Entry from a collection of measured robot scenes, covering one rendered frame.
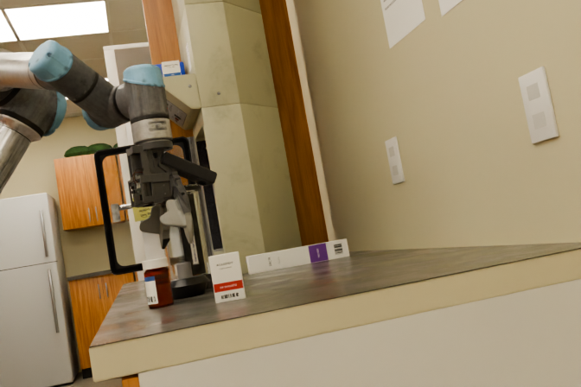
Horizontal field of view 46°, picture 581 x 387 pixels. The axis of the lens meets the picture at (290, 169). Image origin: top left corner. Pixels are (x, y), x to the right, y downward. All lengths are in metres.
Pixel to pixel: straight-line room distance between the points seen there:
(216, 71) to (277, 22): 0.53
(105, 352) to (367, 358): 0.31
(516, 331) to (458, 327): 0.08
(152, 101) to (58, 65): 0.18
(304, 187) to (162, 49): 0.66
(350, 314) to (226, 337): 0.15
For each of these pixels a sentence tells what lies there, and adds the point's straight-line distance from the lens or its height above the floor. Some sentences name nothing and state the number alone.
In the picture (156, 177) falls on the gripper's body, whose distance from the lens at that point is 1.29.
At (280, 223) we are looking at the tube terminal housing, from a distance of 1.96.
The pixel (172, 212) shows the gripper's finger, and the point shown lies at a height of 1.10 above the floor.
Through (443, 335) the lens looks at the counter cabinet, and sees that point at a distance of 0.90.
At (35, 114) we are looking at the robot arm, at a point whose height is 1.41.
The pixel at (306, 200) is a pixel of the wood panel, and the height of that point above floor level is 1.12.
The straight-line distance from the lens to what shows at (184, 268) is 1.33.
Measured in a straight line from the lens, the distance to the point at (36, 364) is 6.85.
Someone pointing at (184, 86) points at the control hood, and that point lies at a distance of 1.91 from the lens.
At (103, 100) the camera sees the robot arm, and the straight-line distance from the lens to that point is 1.38.
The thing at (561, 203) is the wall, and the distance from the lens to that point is 1.16.
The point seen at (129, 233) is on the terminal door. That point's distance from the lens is 2.20.
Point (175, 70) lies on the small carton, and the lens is 1.99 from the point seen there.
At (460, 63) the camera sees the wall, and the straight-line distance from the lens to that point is 1.38.
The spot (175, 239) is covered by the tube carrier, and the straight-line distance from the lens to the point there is 1.47.
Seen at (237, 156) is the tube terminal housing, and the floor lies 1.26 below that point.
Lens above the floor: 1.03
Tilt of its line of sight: 5 degrees up
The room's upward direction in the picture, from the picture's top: 10 degrees counter-clockwise
